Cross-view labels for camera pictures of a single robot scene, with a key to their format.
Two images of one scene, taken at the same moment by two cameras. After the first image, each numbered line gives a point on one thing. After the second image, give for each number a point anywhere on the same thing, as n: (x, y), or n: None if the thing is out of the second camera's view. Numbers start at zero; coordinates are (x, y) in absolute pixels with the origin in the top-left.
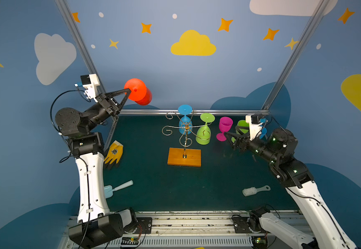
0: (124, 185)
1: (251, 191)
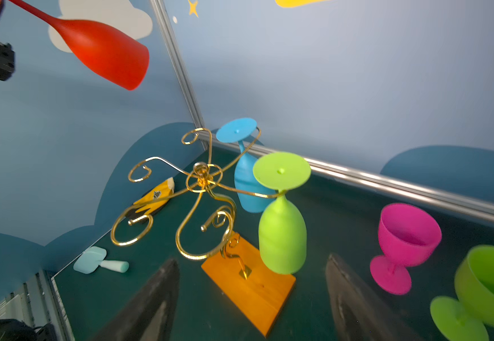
0: (93, 257)
1: None
